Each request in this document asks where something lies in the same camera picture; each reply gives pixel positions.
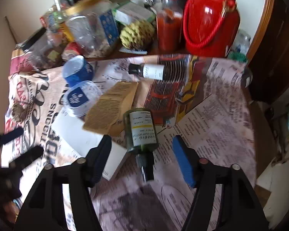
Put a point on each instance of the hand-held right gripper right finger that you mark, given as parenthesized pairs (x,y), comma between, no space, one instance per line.
(183,158)

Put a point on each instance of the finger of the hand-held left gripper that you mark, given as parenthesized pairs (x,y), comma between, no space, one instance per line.
(29,156)
(12,135)

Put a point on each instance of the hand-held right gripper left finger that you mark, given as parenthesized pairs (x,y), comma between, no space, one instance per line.
(102,154)

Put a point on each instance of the white cardboard box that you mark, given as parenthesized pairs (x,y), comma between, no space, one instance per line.
(81,137)

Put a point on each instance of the green glass bottle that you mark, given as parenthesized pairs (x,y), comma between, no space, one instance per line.
(140,132)

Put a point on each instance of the brown paper packet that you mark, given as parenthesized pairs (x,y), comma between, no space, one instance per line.
(113,108)

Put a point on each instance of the clear plastic lid blue label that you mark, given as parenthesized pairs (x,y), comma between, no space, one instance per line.
(80,98)

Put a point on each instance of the dark bottle with white label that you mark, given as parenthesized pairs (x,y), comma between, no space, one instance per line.
(154,71)

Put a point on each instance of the table with newspaper-print cloth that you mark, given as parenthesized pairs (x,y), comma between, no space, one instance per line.
(219,115)

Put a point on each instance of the clear bag of snacks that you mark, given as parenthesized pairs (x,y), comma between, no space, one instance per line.
(38,53)

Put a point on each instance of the blue paper cup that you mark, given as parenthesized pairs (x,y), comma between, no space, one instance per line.
(77,70)

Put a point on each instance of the red drink can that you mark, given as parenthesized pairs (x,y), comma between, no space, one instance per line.
(71,51)

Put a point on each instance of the green scouring pad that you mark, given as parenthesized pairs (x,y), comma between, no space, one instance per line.
(238,57)

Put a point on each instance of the clear plastic jar gold lid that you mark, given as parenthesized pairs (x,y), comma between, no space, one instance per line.
(91,33)

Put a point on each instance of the yellow knitted pouch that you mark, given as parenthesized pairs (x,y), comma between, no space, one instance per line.
(137,35)

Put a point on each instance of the small glass jar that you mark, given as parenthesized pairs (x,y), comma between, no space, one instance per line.
(242,41)

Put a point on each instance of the red chili sauce bottle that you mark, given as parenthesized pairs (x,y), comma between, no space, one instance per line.
(169,21)

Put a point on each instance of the clear glass bottle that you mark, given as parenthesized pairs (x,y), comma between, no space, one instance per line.
(56,4)

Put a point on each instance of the red thermos jug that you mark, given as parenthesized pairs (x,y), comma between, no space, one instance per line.
(209,21)

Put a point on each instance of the green and white carton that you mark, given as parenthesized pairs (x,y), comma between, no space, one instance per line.
(132,12)

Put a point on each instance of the wooden door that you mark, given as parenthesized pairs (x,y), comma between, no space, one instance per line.
(274,41)

